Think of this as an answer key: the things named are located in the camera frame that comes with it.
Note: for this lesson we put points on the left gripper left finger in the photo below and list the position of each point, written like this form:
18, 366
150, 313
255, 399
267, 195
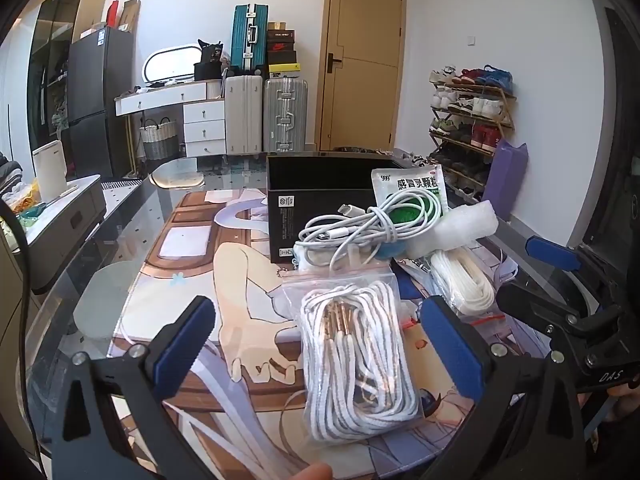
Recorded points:
89, 439

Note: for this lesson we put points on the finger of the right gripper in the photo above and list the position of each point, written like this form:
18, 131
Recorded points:
538, 311
555, 255

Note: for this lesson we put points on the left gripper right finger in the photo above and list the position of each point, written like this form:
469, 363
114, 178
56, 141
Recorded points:
525, 420

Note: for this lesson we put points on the white bubble wrap roll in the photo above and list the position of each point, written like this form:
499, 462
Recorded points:
457, 228

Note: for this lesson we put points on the bag of speckled white laces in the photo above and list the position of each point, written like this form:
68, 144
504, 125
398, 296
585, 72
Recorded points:
356, 371

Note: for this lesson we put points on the green white medicine sachet bag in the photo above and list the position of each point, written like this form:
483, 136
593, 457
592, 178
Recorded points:
414, 194

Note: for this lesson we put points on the right hand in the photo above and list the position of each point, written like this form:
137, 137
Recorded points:
619, 402

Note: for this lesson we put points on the left hand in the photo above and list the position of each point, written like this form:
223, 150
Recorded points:
316, 471

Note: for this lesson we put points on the purple shopping bag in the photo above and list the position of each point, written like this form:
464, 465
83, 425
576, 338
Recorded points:
505, 178

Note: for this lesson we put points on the anime print desk mat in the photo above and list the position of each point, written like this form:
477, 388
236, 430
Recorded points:
242, 404

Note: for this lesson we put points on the wooden shoe rack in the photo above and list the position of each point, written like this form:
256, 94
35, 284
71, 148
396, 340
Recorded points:
471, 115

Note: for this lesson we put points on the grey side cabinet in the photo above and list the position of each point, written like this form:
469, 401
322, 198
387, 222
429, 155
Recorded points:
62, 229

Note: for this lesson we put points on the wooden door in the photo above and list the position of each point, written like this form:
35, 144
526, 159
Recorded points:
362, 52

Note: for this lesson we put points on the black storage box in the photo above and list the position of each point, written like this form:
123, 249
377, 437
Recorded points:
301, 186

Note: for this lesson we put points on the black refrigerator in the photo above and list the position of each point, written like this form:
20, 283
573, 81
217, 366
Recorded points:
99, 72

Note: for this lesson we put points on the woven laundry basket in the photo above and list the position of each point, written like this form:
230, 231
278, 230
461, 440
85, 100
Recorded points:
160, 139

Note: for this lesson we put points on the silver aluminium suitcase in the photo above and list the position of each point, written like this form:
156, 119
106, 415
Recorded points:
285, 114

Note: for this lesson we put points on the white dressing table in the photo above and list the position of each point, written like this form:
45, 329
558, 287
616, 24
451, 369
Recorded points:
203, 125

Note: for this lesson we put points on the stack of shoe boxes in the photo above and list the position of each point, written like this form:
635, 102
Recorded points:
281, 51

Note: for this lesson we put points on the white hard suitcase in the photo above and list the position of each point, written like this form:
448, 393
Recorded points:
243, 114

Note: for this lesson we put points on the oval vanity mirror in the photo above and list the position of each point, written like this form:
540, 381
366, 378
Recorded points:
176, 63

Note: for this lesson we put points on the black handbag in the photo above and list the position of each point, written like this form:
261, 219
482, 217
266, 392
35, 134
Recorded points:
210, 66

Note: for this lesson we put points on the teal hard suitcase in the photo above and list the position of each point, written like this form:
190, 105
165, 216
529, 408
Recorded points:
249, 40

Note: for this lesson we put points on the dark glass wardrobe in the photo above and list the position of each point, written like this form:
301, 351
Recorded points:
59, 24

